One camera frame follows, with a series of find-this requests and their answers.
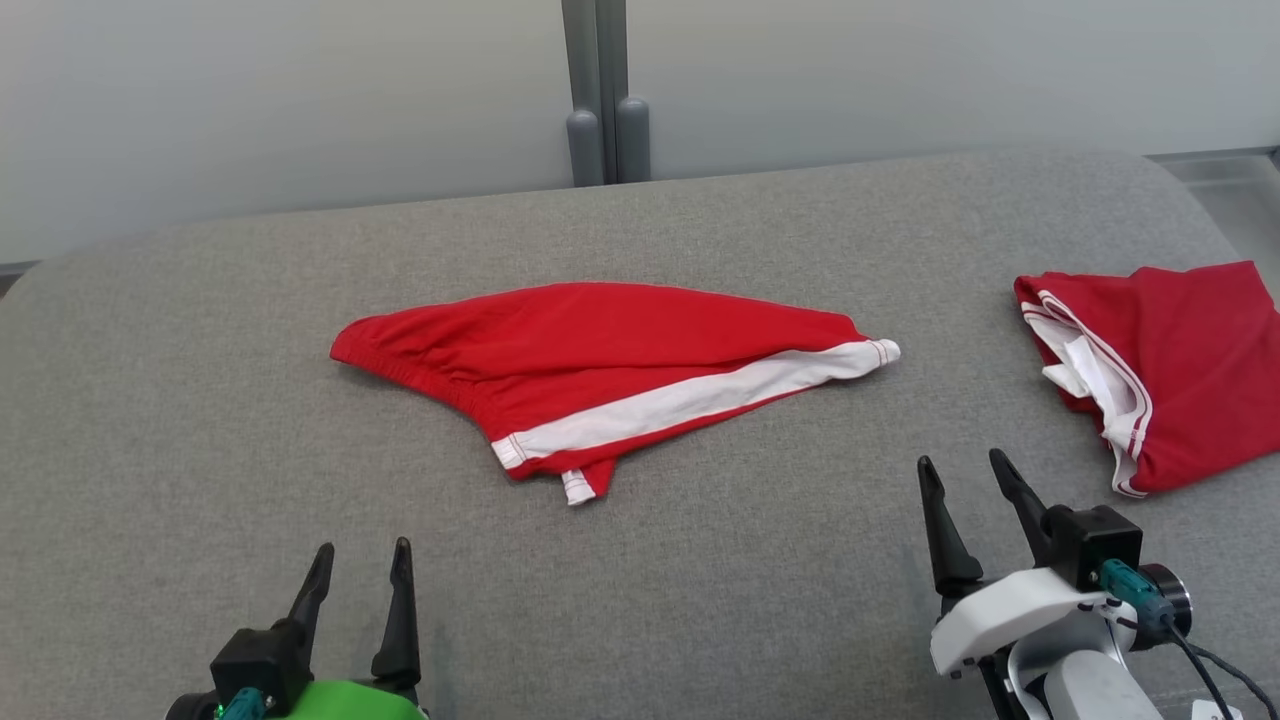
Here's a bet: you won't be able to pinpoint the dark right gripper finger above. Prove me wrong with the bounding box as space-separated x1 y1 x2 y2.
917 456 986 599
990 448 1051 564

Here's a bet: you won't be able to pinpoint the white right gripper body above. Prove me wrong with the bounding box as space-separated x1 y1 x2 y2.
930 567 1141 681

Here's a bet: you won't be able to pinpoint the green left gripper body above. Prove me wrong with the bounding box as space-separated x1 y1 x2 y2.
268 680 431 720

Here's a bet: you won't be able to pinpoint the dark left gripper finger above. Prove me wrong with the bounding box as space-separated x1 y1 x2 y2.
372 537 421 691
288 543 336 651

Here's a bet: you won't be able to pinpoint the red white basketball jersey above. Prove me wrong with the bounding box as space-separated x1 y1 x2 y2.
1014 262 1280 499

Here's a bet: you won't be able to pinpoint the red shorts with white stripe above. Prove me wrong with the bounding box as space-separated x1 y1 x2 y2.
330 282 902 506

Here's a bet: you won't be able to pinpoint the grey fabric sofa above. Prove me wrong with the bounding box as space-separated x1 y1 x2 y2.
0 148 1280 720

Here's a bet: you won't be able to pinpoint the teal right camera connector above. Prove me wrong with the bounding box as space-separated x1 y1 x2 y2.
1100 560 1176 633

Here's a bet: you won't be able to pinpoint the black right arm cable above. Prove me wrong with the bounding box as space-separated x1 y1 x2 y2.
1165 620 1280 720

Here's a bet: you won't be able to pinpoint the grey partition post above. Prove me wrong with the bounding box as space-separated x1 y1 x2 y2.
561 0 605 188
597 0 652 184

